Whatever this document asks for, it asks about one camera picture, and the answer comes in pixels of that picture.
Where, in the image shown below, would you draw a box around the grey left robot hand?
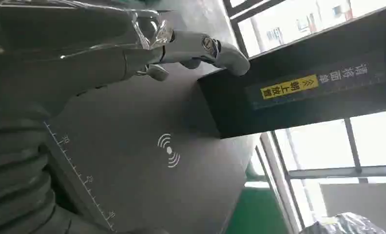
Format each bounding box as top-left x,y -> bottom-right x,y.
0,0 -> 251,114

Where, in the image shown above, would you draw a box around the ribbed grey left arm sleeve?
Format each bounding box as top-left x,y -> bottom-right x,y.
0,102 -> 116,234

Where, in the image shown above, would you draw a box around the dark grey pad, ruler markings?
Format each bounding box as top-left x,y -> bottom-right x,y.
43,0 -> 261,234

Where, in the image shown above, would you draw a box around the black scanner box, yellow label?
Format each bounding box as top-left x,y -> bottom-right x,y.
197,2 -> 386,139

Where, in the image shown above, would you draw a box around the shiny plastic-wrapped parcel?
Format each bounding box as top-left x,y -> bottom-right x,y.
299,212 -> 386,234

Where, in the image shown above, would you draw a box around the grey flat panel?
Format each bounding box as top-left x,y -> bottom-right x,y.
320,183 -> 386,234

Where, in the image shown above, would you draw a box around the grey window frame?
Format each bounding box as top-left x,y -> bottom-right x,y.
223,0 -> 386,234

